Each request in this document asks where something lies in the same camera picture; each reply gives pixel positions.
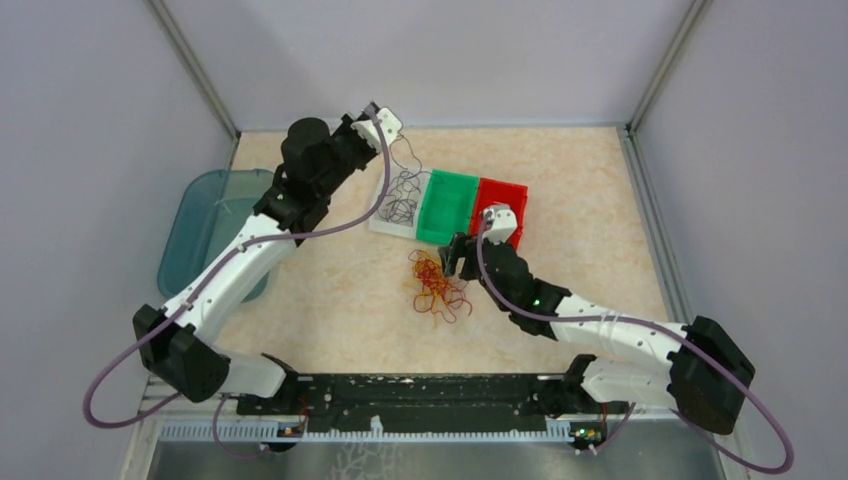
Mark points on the white plastic bin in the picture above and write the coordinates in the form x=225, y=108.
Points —
x=399, y=211

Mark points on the red plastic bin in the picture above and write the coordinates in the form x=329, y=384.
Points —
x=491, y=192

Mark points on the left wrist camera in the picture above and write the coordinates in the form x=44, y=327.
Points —
x=386, y=128

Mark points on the green plastic bin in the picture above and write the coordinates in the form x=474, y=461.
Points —
x=446, y=207

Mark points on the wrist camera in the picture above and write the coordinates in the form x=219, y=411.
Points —
x=386, y=128
x=500, y=223

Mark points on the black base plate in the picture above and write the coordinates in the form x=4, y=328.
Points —
x=418, y=404

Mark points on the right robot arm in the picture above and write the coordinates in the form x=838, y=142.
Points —
x=695, y=369

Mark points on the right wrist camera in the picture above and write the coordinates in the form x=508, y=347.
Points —
x=500, y=223

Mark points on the teal translucent tray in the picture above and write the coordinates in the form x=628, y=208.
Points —
x=212, y=211

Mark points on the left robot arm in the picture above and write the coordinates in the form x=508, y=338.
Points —
x=178, y=338

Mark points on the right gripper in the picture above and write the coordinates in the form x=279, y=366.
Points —
x=462, y=245

